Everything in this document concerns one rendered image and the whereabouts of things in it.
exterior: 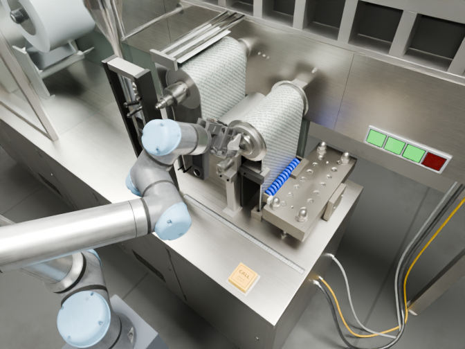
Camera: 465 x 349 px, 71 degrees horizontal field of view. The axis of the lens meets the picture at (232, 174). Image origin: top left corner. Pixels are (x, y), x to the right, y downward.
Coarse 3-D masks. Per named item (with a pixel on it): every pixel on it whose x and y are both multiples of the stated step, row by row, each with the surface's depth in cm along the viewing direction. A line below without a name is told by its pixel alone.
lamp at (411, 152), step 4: (408, 148) 102; (412, 148) 101; (416, 148) 101; (404, 152) 104; (408, 152) 103; (412, 152) 102; (416, 152) 101; (420, 152) 101; (408, 156) 104; (412, 156) 103; (416, 156) 102; (420, 156) 101; (416, 160) 103
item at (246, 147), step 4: (240, 132) 96; (244, 136) 95; (248, 136) 95; (232, 140) 99; (240, 140) 97; (244, 140) 96; (248, 140) 95; (240, 144) 98; (244, 144) 97; (248, 144) 96; (252, 144) 96; (240, 148) 99; (244, 148) 99; (248, 148) 97; (252, 148) 96; (244, 152) 99; (248, 152) 98
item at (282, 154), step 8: (296, 128) 112; (288, 136) 109; (296, 136) 116; (280, 144) 106; (288, 144) 112; (296, 144) 120; (272, 152) 103; (280, 152) 110; (288, 152) 116; (264, 160) 101; (272, 160) 107; (280, 160) 113; (288, 160) 120; (264, 168) 104; (272, 168) 110; (280, 168) 117; (272, 176) 114; (264, 184) 111
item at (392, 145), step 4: (388, 140) 105; (392, 140) 104; (396, 140) 103; (388, 144) 106; (392, 144) 105; (396, 144) 104; (400, 144) 103; (404, 144) 102; (388, 148) 107; (392, 148) 106; (396, 148) 105; (400, 148) 104; (396, 152) 106; (400, 152) 105
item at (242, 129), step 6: (300, 96) 107; (234, 126) 98; (240, 126) 95; (246, 132) 94; (252, 132) 94; (252, 138) 95; (258, 144) 95; (258, 150) 96; (246, 156) 102; (252, 156) 100
